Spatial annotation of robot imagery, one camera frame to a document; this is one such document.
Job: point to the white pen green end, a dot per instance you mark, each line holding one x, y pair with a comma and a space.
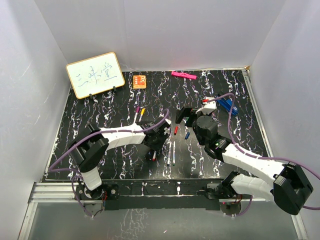
169, 154

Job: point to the white pen blue end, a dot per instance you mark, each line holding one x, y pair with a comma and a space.
174, 154

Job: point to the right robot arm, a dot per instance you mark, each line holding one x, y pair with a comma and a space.
283, 183

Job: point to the orange notepad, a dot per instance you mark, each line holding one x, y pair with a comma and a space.
139, 82

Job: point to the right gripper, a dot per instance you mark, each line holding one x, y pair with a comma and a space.
188, 112

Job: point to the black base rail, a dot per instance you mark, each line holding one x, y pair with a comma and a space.
158, 194

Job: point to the white pen purple end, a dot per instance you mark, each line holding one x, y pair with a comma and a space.
135, 116

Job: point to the white pen yellow end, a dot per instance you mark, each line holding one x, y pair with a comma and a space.
140, 117

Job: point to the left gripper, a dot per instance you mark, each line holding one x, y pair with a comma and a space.
157, 147

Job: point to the pink plastic piece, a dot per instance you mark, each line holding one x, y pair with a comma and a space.
183, 75

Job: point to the small whiteboard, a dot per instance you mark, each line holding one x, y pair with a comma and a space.
95, 75

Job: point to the white pen red end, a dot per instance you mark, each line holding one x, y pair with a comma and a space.
154, 156

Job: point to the blue pen cap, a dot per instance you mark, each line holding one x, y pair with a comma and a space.
187, 135

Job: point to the blue stapler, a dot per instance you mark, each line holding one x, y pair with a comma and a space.
227, 103

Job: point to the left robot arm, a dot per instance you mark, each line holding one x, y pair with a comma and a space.
88, 148

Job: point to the red pen cap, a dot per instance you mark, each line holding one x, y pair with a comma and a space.
176, 130

